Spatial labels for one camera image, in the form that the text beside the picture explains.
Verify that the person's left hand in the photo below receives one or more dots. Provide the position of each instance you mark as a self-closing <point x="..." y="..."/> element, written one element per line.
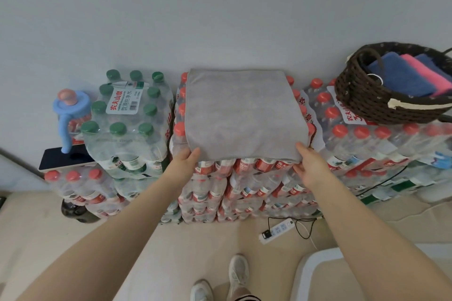
<point x="182" y="170"/>

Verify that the person's right hand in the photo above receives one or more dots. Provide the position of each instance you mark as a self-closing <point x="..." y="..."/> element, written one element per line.
<point x="314" y="170"/>

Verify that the brown wicker basket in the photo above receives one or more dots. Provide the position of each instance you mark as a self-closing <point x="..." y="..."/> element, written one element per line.
<point x="360" y="106"/>

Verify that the grey towel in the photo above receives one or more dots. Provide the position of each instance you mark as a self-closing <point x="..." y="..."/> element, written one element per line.
<point x="243" y="114"/>

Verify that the blue towel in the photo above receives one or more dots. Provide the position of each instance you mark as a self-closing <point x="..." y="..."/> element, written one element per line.
<point x="399" y="75"/>
<point x="436" y="64"/>

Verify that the pink towel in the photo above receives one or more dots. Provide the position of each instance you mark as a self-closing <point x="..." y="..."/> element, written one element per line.
<point x="429" y="75"/>

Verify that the person's left forearm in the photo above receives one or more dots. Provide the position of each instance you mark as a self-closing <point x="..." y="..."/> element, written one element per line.
<point x="99" y="240"/>

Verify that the person's right forearm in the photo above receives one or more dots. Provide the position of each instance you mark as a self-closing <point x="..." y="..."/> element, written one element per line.
<point x="381" y="240"/>

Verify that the person's left shoe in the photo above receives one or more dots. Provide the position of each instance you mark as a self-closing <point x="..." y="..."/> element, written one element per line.
<point x="239" y="272"/>

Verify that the person's shoe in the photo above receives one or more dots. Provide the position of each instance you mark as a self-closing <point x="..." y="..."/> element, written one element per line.
<point x="202" y="292"/>
<point x="239" y="272"/>

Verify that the person's right shoe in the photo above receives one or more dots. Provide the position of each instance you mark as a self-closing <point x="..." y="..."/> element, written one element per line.
<point x="202" y="292"/>

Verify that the person's left leg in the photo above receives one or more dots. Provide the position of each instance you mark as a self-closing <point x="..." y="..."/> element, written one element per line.
<point x="240" y="293"/>

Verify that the stack of bottled water packs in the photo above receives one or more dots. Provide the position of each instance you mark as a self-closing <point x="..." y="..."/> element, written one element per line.
<point x="247" y="188"/>

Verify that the white power strip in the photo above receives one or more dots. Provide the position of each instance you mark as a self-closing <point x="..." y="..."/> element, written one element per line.
<point x="277" y="231"/>

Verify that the white zip tie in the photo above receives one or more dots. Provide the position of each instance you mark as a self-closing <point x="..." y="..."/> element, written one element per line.
<point x="377" y="76"/>

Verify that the black water bottle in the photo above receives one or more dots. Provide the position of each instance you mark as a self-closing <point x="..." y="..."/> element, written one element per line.
<point x="76" y="212"/>

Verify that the black smartphone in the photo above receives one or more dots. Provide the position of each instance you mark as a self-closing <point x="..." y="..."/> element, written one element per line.
<point x="56" y="159"/>

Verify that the clear jug with blue lid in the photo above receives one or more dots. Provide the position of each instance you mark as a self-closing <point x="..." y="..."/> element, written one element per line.
<point x="70" y="106"/>

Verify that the black striped shorts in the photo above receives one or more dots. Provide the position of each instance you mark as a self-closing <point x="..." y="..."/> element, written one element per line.
<point x="247" y="298"/>

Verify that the white gym frame grey panel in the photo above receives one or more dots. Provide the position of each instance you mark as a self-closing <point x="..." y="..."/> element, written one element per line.
<point x="300" y="276"/>

